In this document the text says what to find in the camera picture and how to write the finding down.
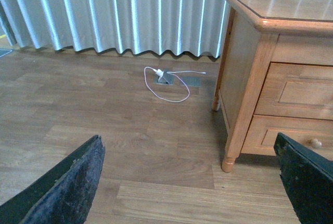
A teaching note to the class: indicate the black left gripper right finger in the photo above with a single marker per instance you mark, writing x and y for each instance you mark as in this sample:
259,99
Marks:
307,179

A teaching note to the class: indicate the pale green curtain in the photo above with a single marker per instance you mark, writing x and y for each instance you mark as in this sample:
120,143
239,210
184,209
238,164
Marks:
195,26

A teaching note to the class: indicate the wooden drawer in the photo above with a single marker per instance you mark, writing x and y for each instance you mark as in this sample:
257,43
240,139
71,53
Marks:
314,134
300,91

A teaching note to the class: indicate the wooden nightstand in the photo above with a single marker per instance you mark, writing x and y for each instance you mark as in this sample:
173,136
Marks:
259,33

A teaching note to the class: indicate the white floor charger plug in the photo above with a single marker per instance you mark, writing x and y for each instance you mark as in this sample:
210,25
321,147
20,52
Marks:
158,72

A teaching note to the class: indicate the closed metal floor plate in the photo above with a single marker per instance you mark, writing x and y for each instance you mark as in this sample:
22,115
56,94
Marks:
191,81

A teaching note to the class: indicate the open metal floor socket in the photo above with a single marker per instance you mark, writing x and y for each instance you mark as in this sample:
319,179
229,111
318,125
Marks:
166,79

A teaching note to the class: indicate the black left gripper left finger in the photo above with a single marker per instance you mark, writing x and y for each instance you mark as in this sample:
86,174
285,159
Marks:
62,195

